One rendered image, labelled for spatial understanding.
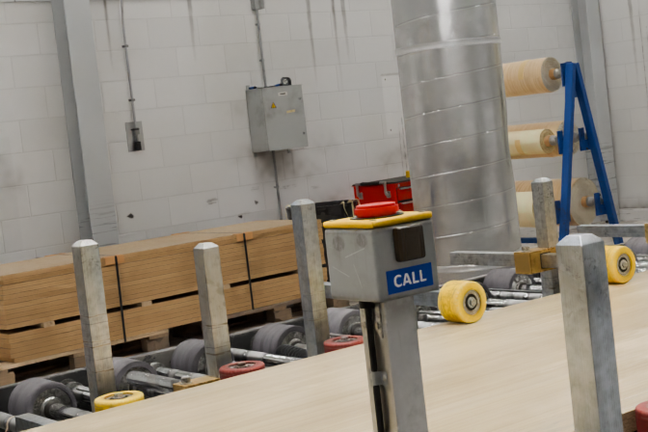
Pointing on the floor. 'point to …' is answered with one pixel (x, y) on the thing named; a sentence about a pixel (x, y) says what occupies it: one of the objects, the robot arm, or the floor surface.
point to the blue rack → (573, 80)
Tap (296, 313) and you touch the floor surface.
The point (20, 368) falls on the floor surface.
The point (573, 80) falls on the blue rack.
